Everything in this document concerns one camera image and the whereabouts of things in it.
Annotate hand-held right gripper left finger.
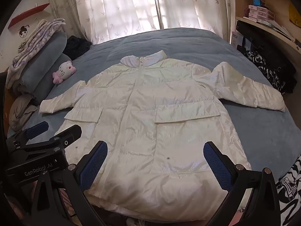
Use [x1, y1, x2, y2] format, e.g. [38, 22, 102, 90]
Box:
[28, 140, 109, 226]

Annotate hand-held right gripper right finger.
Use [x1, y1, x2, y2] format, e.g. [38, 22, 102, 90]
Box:
[203, 141, 281, 226]

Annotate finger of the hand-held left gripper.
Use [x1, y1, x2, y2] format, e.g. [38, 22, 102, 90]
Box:
[22, 125, 82, 151]
[7, 121, 49, 147]

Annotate beige pillow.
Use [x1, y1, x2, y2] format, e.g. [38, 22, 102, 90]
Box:
[9, 94, 38, 131]

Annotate grey-blue folded blanket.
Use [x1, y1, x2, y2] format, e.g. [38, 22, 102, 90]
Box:
[34, 53, 72, 100]
[17, 32, 68, 92]

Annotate pink white cat plush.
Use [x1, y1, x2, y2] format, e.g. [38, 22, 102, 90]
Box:
[52, 61, 76, 85]

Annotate black white printed cloth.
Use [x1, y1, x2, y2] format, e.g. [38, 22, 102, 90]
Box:
[275, 155, 301, 217]

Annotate black fuzzy cloth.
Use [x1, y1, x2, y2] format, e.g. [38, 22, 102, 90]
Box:
[63, 35, 92, 60]

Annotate purple floral blanket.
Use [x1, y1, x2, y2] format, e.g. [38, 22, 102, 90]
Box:
[6, 19, 66, 89]

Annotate cream folded cloth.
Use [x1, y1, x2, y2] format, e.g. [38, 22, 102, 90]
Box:
[17, 19, 50, 52]

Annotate black white patterned garment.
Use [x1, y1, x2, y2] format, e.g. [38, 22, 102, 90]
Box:
[245, 50, 283, 92]

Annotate blue-grey bed blanket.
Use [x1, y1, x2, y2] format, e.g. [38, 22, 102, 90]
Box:
[7, 27, 301, 177]

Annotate white leaf-print curtain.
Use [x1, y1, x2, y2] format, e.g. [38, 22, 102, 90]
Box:
[47, 0, 160, 44]
[153, 0, 233, 43]

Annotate white cardboard box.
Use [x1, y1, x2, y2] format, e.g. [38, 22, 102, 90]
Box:
[230, 31, 245, 47]

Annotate long black bag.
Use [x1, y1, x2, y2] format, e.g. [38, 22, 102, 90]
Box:
[236, 21, 297, 95]

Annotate papers on shelf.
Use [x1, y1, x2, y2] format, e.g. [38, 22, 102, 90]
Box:
[266, 20, 295, 40]

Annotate pink mini drawer organizer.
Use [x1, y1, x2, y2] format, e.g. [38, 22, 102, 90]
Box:
[248, 5, 275, 21]

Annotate yellow cloth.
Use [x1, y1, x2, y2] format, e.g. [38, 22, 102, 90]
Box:
[288, 3, 301, 26]

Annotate cartoon face wall sticker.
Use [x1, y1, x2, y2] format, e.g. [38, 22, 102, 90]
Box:
[18, 25, 30, 39]

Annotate red wall shelf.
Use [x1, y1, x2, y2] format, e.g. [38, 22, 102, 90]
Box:
[8, 3, 50, 30]

